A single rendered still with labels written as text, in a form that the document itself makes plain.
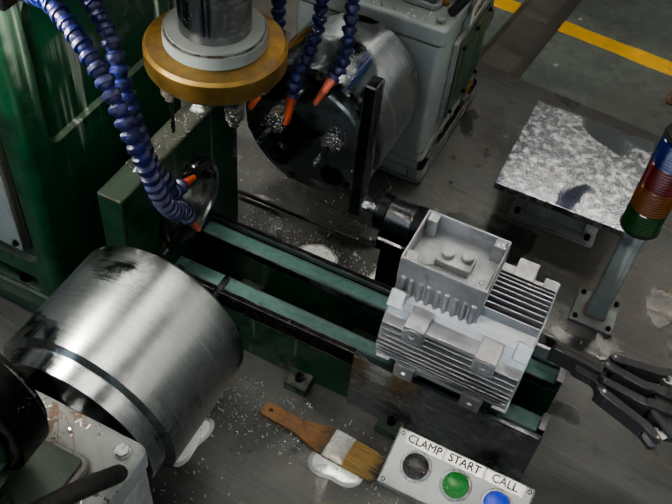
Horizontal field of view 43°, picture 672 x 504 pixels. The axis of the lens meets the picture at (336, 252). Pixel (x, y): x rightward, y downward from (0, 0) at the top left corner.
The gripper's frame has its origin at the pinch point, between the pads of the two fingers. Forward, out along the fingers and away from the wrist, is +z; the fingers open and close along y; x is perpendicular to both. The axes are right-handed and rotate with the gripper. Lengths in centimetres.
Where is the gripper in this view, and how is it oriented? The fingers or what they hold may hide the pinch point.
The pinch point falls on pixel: (574, 361)
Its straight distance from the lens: 120.5
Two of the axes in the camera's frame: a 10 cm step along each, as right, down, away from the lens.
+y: -4.4, 6.6, -6.1
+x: -2.0, 5.9, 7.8
